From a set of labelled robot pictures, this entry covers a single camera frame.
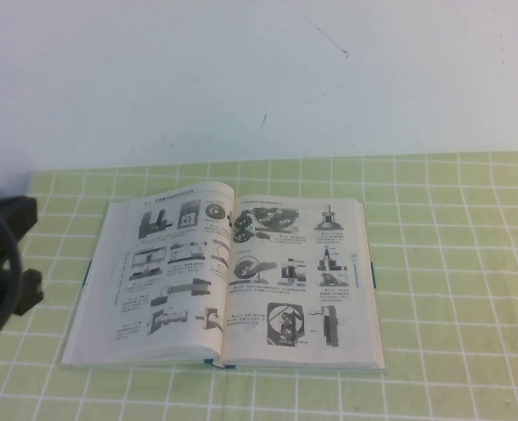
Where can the green white checked tablecloth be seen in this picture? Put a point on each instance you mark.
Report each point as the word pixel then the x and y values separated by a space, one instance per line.
pixel 460 351

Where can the technical book with diagrams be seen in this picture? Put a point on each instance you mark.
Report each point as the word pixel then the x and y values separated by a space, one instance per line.
pixel 285 263

